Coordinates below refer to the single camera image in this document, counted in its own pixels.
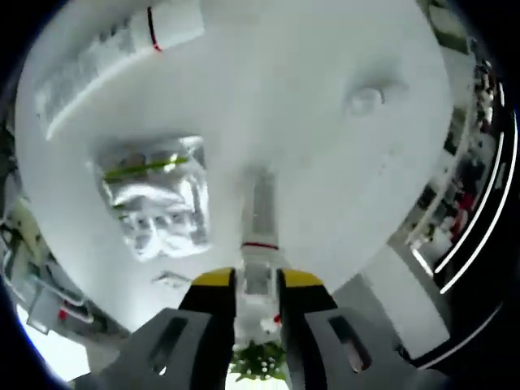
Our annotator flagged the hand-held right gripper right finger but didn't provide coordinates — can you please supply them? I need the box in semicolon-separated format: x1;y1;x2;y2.
275;266;442;390

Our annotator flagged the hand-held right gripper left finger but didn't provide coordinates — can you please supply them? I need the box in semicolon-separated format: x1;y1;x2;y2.
75;266;239;390

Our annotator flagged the small clear skincare sachet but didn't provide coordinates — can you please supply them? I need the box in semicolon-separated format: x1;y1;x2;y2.
152;270;192;288

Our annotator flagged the silver skincare sachet pack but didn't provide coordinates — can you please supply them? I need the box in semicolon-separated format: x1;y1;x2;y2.
87;133;212;261

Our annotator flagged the small white skincare bottle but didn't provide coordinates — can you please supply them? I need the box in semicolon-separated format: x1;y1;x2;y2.
238;168;284;326

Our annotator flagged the white skincare tube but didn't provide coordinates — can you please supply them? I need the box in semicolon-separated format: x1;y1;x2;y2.
34;6;206;141

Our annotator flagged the potted green plant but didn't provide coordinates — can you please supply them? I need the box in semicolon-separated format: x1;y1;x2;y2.
229;339;288;383

